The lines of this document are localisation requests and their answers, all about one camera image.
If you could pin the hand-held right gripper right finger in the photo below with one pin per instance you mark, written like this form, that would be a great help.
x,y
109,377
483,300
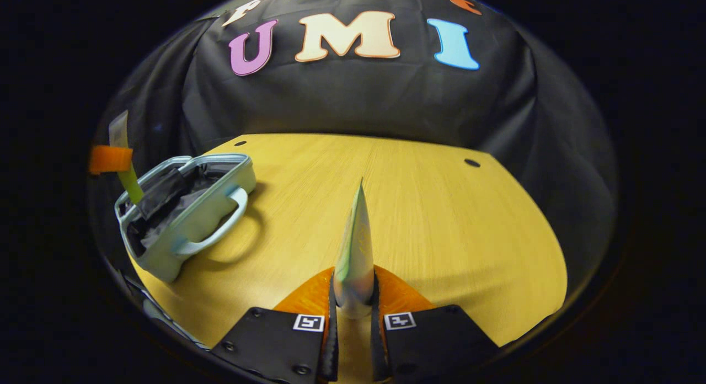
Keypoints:
x,y
378,345

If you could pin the light blue small suitcase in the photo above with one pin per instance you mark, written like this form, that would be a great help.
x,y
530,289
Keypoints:
x,y
209,218

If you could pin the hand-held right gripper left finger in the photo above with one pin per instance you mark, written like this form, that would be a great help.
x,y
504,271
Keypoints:
x,y
330,345

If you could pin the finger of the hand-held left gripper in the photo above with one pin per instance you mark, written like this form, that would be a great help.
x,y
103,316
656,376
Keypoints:
x,y
110,159

